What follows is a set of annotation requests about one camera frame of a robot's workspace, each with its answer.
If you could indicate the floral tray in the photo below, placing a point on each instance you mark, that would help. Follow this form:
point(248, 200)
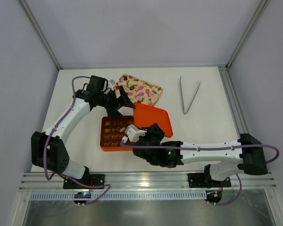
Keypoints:
point(139, 90)

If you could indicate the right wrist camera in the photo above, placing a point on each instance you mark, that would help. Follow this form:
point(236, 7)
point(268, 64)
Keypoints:
point(132, 134)

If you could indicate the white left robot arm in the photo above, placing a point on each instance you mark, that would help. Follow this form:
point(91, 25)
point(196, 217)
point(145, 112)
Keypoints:
point(48, 149)

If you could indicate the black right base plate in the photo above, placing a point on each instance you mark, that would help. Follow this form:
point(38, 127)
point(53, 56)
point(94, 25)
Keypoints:
point(197, 180)

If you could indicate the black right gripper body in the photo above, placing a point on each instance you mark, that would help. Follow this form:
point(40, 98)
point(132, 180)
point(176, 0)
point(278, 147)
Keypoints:
point(150, 135)

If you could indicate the orange box lid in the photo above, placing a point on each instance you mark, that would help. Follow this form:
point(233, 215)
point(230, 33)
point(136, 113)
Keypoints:
point(146, 116)

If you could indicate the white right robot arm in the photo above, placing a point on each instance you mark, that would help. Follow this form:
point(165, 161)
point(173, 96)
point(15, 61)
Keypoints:
point(224, 159)

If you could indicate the orange chocolate box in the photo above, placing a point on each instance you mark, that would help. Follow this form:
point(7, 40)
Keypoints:
point(110, 136)

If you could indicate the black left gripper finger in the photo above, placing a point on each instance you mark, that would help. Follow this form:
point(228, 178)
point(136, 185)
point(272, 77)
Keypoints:
point(114, 113)
point(124, 100)

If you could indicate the aluminium table rail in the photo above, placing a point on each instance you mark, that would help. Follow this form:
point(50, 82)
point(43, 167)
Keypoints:
point(147, 180)

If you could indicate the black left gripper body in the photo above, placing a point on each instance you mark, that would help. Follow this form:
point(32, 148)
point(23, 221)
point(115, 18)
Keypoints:
point(116, 103)

